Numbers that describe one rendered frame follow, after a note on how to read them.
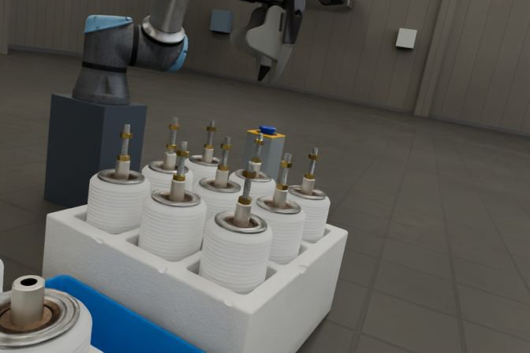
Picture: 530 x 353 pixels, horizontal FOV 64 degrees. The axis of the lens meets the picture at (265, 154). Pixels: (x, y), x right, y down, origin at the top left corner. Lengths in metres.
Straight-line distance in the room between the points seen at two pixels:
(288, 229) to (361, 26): 9.85
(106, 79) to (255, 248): 0.77
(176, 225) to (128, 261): 0.08
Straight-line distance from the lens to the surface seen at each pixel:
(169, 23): 1.18
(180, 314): 0.61
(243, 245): 0.57
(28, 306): 0.38
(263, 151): 0.99
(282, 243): 0.68
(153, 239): 0.65
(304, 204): 0.77
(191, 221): 0.64
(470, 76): 10.25
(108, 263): 0.68
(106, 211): 0.71
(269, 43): 0.53
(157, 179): 0.78
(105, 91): 1.22
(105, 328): 0.68
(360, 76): 10.32
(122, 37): 1.22
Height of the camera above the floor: 0.47
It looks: 12 degrees down
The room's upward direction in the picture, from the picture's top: 10 degrees clockwise
